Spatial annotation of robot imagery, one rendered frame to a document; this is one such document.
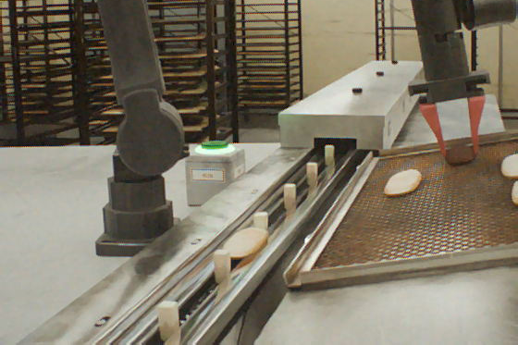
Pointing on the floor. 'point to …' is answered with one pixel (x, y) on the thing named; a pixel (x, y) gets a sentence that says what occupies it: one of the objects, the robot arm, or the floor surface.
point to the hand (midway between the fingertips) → (459, 149)
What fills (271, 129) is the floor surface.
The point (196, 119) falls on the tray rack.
